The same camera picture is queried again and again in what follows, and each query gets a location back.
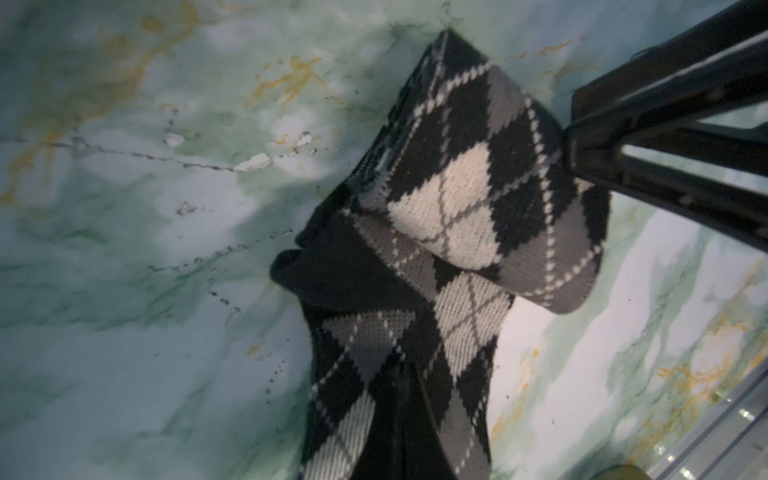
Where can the black grey argyle sock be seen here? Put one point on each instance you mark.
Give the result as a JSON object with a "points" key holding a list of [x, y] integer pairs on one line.
{"points": [[462, 204]]}

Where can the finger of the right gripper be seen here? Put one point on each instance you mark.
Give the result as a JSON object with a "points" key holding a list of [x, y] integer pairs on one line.
{"points": [[663, 99]]}

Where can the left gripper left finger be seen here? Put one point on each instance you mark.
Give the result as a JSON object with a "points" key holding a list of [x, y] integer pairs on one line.
{"points": [[382, 455]]}

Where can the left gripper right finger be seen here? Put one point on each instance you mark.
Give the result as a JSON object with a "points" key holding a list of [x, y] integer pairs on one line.
{"points": [[424, 457]]}

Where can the aluminium front rail frame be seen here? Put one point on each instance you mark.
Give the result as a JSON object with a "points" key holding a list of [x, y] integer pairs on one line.
{"points": [[730, 442]]}

